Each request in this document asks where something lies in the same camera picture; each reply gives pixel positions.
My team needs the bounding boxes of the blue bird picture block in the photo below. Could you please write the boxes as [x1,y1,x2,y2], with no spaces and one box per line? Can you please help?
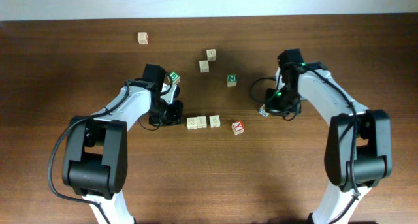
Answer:
[258,104,270,118]

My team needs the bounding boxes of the plain wooden block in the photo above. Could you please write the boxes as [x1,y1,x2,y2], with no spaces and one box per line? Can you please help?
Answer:
[196,116,207,129]
[137,32,149,45]

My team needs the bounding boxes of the green N wooden block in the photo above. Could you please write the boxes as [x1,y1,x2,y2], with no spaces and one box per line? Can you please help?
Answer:
[227,74,238,87]

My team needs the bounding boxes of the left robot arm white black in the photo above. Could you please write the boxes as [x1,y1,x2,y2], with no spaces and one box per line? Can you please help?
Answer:
[60,64,183,223]

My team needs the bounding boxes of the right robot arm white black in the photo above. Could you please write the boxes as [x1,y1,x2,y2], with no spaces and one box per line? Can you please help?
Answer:
[265,49,393,223]

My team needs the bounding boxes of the green B wooden block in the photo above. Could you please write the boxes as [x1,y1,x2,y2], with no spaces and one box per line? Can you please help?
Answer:
[169,72,180,84]

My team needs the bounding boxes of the wooden block below upper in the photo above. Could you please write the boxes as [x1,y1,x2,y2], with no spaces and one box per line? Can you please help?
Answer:
[199,60,210,73]

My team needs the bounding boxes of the wooden block upper middle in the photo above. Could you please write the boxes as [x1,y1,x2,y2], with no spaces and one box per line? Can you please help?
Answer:
[206,49,217,61]

